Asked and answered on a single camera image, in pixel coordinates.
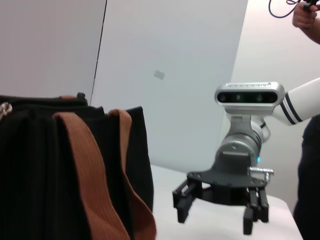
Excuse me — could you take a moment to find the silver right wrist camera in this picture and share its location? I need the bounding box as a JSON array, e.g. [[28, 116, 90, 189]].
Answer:
[[214, 81, 286, 116]]

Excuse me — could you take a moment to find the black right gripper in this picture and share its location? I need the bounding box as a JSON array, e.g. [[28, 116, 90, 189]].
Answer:
[[172, 149, 270, 236]]

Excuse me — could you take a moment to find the person's hand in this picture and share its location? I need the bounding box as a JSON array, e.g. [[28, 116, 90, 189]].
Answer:
[[291, 0, 320, 31]]

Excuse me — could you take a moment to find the black handheld controller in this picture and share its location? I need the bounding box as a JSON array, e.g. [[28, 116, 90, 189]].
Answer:
[[301, 0, 319, 12]]

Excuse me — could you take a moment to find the thin black controller cable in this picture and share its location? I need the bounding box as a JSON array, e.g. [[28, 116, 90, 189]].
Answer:
[[268, 0, 305, 19]]

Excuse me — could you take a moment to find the person's dark clothed body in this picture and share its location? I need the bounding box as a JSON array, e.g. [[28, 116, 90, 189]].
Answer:
[[292, 116, 320, 240]]

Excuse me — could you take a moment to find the black bag with brown straps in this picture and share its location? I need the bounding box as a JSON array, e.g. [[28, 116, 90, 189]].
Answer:
[[0, 92, 158, 240]]

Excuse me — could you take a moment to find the person's forearm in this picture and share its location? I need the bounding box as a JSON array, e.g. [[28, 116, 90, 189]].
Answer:
[[301, 23, 320, 46]]

